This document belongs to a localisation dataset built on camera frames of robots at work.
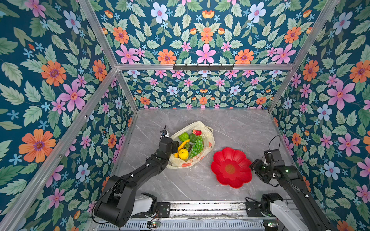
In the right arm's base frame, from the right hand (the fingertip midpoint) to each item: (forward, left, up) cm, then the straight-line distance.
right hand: (250, 167), depth 79 cm
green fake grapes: (+16, +29, -5) cm, 34 cm away
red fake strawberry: (+28, +30, -5) cm, 42 cm away
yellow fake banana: (+11, +43, -6) cm, 45 cm away
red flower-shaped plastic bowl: (+4, +8, -9) cm, 13 cm away
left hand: (+18, +43, +4) cm, 47 cm away
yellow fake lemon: (+10, +38, -4) cm, 40 cm away
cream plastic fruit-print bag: (+15, +22, 0) cm, 27 cm away
